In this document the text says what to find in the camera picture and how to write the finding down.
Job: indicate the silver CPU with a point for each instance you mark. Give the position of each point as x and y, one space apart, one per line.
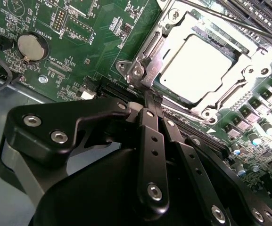
197 68

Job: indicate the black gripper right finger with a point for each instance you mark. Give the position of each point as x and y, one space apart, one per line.
204 183

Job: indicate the metal socket cover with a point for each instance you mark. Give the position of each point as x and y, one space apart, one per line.
154 68

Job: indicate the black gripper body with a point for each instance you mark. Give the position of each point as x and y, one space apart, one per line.
98 200

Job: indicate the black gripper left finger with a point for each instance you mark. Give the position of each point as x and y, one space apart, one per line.
43 113

